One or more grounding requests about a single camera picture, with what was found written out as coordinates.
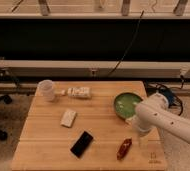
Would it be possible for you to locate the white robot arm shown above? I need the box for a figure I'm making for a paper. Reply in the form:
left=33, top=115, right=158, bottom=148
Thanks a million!
left=133, top=93, right=190, bottom=144

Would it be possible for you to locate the black rectangular sponge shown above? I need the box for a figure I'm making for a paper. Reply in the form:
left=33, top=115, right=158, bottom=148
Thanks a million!
left=70, top=131, right=93, bottom=158

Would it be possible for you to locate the white sponge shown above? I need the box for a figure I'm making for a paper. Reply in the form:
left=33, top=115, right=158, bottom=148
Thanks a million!
left=60, top=109, right=77, bottom=128

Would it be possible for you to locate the green bowl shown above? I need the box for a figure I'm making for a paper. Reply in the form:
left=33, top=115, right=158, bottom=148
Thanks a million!
left=113, top=92, right=142, bottom=120

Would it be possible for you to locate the blue power box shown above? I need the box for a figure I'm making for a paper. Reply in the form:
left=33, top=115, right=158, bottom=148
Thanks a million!
left=162, top=90, right=174, bottom=105

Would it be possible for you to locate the white plastic bottle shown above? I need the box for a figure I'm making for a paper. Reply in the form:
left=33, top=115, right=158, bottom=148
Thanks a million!
left=60, top=87, right=91, bottom=99

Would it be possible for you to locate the clear plastic cup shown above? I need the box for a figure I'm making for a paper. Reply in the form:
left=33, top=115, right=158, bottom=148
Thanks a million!
left=38, top=80, right=55, bottom=101

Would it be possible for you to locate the black floor cable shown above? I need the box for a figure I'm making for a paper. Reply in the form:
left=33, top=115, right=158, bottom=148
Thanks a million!
left=145, top=74, right=186, bottom=116

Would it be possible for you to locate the black hanging cable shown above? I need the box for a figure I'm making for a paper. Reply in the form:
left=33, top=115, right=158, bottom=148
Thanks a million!
left=106, top=9, right=145, bottom=77

